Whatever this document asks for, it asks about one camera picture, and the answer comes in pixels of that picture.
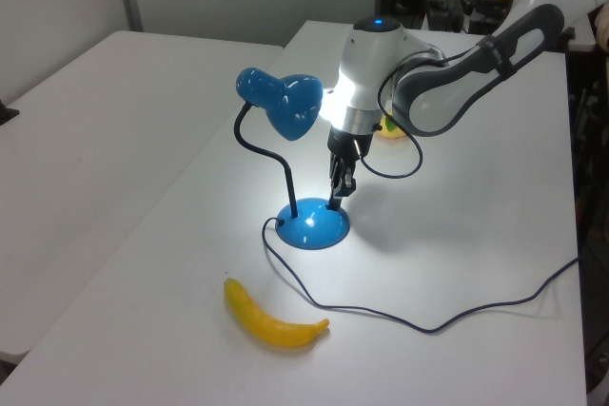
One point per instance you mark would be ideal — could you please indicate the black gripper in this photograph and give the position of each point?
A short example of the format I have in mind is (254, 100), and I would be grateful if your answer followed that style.
(347, 149)

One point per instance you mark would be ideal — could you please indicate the blue desk lamp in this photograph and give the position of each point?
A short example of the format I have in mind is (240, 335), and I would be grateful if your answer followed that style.
(295, 106)

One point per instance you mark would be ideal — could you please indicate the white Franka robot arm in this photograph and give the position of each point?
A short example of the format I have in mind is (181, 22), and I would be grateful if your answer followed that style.
(371, 68)

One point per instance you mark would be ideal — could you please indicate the yellow toy peach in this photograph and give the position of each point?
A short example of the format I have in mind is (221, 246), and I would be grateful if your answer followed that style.
(395, 134)

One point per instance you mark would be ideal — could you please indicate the yellow toy banana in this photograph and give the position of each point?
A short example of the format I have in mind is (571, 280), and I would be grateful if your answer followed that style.
(271, 327)

